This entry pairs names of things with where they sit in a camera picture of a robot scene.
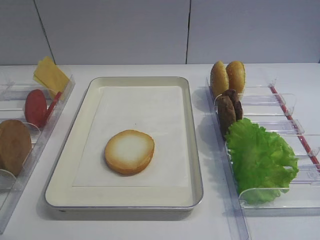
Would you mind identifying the green lettuce leaf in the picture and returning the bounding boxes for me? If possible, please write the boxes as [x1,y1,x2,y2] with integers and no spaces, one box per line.
[225,118,299,205]

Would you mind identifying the front brown meat patty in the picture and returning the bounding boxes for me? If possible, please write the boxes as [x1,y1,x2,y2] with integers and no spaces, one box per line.
[218,96,236,136]

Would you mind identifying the left clear acrylic rack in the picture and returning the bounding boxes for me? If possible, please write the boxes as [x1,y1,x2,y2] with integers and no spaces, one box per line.
[0,75,75,234]

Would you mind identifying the white paper tray liner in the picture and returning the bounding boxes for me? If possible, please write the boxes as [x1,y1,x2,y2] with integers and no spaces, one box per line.
[72,86,190,187]

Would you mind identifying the toasted bun slice on tray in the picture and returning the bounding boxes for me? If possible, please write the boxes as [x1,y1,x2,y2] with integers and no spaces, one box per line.
[104,129,155,175]

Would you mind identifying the rear brown meat patty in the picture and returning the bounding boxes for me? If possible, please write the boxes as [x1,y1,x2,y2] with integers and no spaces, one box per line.
[222,89,243,121]

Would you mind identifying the golden bun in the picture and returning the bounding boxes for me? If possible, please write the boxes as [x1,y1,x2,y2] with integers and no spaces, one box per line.
[226,61,246,94]
[210,61,229,97]

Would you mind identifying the yellow cheese slices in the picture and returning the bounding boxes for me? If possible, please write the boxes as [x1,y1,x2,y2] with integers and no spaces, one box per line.
[33,56,70,99]

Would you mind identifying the thin red tomato slice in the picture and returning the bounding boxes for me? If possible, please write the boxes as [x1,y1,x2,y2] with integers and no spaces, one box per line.
[43,91,62,125]

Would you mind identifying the brown bun slice in rack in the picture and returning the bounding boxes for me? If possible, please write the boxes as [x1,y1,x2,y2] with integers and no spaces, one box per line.
[0,119,32,177]

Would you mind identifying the right clear acrylic rack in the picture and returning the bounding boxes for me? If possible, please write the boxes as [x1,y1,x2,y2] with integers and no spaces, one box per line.
[206,81,320,240]

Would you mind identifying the left golden bun top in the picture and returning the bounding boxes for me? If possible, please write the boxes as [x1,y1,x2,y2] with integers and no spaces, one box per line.
[210,61,229,97]

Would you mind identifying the brown meat patty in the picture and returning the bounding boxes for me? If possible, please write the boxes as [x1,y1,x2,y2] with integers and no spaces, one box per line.
[218,96,236,136]
[222,89,243,121]

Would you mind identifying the right golden bun top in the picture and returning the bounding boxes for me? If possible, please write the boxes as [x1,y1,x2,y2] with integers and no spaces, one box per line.
[226,61,246,94]

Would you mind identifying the thick red tomato slice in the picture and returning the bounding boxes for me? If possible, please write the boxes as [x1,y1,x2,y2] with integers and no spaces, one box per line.
[24,89,47,128]

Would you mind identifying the cream rectangular serving tray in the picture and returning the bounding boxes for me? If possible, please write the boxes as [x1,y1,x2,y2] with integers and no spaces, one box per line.
[44,76,204,211]

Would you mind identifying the clear acrylic rack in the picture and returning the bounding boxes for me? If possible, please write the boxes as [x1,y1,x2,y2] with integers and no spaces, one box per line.
[206,81,320,240]
[0,75,75,234]

